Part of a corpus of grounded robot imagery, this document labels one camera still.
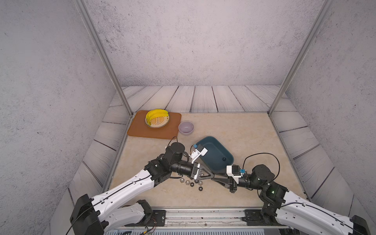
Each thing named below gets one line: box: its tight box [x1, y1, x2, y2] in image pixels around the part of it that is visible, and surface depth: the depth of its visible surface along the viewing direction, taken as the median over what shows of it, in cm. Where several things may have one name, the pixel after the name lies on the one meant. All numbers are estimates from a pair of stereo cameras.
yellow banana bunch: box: [145, 108, 169, 126], surface depth 117 cm
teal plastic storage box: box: [197, 136, 235, 175], surface depth 98 cm
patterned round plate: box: [144, 112, 170, 129], surface depth 117 cm
